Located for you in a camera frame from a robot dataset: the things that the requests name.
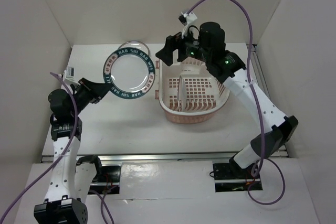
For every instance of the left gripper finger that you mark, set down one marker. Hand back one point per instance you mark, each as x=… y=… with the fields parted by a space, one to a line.
x=99 y=94
x=95 y=87

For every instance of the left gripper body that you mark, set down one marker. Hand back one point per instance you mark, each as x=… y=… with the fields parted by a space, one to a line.
x=83 y=95

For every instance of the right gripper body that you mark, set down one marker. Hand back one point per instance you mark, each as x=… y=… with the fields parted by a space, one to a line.
x=195 y=50

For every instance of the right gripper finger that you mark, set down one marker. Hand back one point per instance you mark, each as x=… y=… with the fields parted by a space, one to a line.
x=181 y=55
x=166 y=53

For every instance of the red character plate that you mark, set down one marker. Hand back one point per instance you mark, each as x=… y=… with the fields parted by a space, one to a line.
x=135 y=44

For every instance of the green rim plate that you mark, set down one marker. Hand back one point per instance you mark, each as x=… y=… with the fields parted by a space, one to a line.
x=131 y=73

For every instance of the orange sunburst plate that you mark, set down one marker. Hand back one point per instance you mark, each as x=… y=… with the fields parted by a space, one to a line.
x=182 y=94

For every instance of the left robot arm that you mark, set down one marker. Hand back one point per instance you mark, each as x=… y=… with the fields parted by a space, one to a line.
x=71 y=177

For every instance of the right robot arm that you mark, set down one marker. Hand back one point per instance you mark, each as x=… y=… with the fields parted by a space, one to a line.
x=276 y=128

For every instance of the white pink dish rack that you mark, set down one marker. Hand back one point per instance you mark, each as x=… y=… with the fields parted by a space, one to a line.
x=205 y=94

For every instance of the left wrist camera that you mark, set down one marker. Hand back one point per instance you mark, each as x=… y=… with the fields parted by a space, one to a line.
x=68 y=75

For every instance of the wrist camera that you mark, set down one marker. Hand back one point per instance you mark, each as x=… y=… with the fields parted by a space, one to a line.
x=187 y=19
x=68 y=75

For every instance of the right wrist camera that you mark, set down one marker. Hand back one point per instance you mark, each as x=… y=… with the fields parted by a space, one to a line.
x=187 y=19

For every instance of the aluminium front rail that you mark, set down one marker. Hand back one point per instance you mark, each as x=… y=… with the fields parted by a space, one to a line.
x=165 y=157

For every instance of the aluminium side rail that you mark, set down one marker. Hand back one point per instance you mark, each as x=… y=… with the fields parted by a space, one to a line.
x=261 y=80

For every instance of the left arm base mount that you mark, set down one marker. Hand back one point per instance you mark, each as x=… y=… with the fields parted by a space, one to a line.
x=108 y=181

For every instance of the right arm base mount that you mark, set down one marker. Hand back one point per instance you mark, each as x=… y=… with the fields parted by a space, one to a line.
x=226 y=180

